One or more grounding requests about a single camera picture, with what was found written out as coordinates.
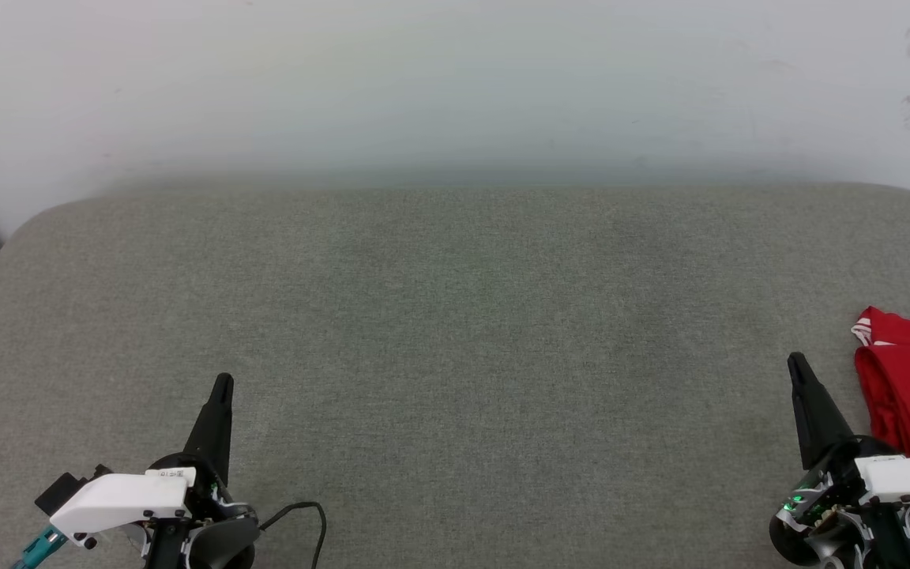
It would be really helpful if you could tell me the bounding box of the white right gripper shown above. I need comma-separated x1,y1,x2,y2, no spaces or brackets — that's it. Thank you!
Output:
771,352,910,532

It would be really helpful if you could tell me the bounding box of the grey fabric sofa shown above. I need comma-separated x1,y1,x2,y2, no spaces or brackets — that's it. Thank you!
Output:
0,183,910,569

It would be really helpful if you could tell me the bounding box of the teal left camera connector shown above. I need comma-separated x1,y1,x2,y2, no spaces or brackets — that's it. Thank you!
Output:
11,525,70,569

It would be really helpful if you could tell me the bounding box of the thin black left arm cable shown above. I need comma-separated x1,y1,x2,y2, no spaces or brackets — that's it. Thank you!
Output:
258,501,329,569

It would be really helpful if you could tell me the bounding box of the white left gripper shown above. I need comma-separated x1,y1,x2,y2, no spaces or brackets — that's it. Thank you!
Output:
49,373,260,554

